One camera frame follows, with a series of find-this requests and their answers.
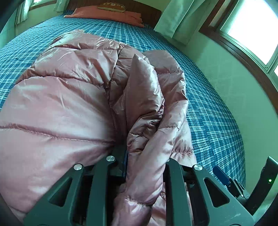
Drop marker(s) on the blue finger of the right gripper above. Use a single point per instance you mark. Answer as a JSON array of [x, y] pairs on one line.
[[221, 175]]

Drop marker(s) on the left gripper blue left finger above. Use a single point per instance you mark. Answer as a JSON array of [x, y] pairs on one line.
[[108, 175]]

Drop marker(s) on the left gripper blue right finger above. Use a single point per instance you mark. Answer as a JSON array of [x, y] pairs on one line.
[[177, 206]]

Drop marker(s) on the pink puffer down jacket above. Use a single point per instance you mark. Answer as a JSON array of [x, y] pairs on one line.
[[82, 96]]

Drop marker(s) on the blue plaid bed sheet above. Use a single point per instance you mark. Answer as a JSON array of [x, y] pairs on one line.
[[217, 140]]

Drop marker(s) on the brown framed window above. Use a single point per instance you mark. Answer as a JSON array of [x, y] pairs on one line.
[[248, 30]]

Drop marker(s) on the pale green curtain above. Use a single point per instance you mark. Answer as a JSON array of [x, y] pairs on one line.
[[180, 20]]

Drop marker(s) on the dark wooden headboard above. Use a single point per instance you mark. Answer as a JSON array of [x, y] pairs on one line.
[[149, 15]]

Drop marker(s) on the orange red pillow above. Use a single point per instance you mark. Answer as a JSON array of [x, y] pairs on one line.
[[92, 12]]

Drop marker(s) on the small embroidered cushion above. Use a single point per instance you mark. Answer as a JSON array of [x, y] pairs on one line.
[[112, 6]]

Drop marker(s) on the white framed side window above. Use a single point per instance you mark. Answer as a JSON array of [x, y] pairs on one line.
[[40, 3]]

